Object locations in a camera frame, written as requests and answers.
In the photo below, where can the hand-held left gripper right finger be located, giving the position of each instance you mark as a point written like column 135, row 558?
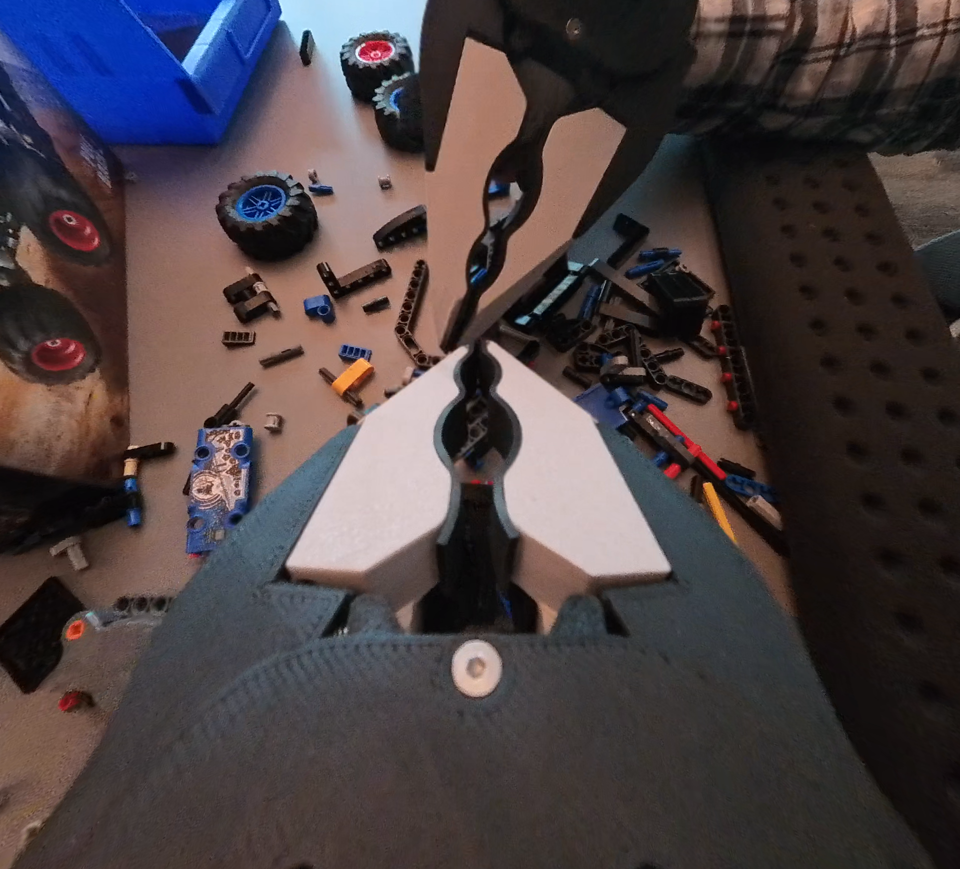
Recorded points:
column 585, row 509

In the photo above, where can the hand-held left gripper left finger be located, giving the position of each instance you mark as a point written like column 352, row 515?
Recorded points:
column 368, row 509

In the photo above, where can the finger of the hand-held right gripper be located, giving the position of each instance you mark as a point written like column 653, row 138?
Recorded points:
column 458, row 164
column 578, row 179

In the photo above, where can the long black toy beam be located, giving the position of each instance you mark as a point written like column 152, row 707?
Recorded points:
column 477, row 427

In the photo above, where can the person's right forearm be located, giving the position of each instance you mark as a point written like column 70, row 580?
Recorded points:
column 825, row 29

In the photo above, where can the grey desk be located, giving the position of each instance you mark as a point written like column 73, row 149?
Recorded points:
column 180, row 389

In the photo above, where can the black tire blue rim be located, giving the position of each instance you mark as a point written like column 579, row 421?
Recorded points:
column 398, row 112
column 266, row 214

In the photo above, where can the black rounded toy piece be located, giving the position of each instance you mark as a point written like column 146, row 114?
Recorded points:
column 399, row 227

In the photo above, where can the black tire red rim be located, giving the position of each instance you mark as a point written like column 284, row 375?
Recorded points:
column 375, row 62

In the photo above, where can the small orange toy piece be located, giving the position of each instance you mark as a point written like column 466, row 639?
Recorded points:
column 354, row 376

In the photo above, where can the blue printed toy panel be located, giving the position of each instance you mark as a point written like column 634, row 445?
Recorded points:
column 221, row 487

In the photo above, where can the black angled toy beam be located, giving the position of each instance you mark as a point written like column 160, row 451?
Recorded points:
column 354, row 277

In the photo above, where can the pile of toy building pieces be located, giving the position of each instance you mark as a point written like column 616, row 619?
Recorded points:
column 660, row 344

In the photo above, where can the blue angled toy piece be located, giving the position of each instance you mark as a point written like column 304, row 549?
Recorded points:
column 320, row 308

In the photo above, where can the black toy connector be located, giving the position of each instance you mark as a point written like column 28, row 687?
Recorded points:
column 252, row 296

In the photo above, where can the grey toy motor block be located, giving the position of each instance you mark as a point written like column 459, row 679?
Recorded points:
column 128, row 622

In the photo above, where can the black dotted mat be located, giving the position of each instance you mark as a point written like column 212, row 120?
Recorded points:
column 855, row 434

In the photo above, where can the black square toy tile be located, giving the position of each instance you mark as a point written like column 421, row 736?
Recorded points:
column 38, row 632

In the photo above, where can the plain blue plastic bin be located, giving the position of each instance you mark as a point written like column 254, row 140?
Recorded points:
column 120, row 14

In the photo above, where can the toy truck set box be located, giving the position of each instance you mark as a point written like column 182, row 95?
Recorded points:
column 53, row 284

